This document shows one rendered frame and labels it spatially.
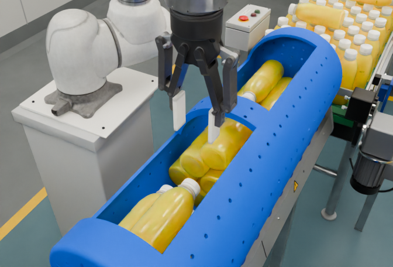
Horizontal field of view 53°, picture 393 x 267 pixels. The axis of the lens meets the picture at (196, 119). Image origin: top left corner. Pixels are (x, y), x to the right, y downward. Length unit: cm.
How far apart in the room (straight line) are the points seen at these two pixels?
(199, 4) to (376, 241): 192
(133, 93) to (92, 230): 71
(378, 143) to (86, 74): 102
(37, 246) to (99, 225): 159
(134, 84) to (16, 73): 234
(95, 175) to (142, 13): 51
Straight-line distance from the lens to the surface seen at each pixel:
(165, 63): 64
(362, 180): 167
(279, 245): 185
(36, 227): 231
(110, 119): 120
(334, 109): 148
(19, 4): 399
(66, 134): 121
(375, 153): 156
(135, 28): 118
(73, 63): 116
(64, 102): 124
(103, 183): 129
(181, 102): 67
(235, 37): 154
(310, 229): 222
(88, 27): 115
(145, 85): 133
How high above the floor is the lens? 174
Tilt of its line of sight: 39 degrees down
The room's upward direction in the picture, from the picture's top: straight up
